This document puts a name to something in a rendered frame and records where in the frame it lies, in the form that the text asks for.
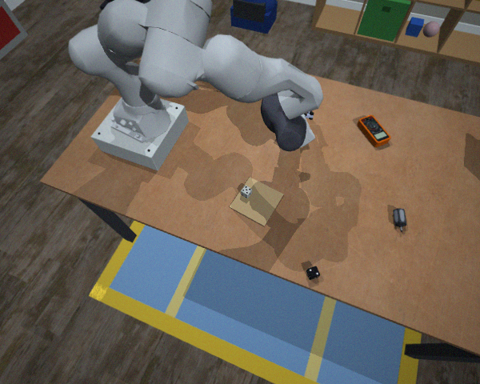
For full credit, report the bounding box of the beige square mat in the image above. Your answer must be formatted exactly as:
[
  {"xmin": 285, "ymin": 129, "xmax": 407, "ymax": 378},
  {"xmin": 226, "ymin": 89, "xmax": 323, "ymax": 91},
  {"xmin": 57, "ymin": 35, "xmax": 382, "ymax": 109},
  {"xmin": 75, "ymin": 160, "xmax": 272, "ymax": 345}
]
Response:
[{"xmin": 230, "ymin": 177, "xmax": 284, "ymax": 226}]

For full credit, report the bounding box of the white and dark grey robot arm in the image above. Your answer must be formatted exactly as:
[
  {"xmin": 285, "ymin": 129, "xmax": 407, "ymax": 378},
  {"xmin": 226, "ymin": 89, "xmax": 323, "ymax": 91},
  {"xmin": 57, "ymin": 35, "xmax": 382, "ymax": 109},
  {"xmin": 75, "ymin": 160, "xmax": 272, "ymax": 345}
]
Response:
[{"xmin": 68, "ymin": 0, "xmax": 323, "ymax": 151}]

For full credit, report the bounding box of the white die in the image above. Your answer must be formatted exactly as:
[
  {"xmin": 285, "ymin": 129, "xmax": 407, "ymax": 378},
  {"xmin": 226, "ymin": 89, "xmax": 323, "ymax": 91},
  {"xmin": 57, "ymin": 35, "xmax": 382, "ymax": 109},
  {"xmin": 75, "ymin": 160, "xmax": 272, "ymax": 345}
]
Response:
[{"xmin": 241, "ymin": 185, "xmax": 252, "ymax": 198}]

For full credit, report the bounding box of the black die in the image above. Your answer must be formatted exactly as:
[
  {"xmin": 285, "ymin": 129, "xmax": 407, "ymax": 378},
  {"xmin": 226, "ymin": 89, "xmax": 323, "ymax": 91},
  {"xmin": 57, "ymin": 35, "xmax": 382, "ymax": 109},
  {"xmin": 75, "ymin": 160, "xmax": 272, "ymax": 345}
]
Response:
[{"xmin": 306, "ymin": 266, "xmax": 320, "ymax": 280}]

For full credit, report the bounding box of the orange digital multimeter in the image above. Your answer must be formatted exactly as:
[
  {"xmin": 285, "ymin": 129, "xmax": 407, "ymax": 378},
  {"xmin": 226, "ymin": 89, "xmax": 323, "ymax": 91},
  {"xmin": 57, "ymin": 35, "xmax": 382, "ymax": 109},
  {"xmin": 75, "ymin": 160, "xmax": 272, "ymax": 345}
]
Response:
[{"xmin": 357, "ymin": 115, "xmax": 391, "ymax": 147}]

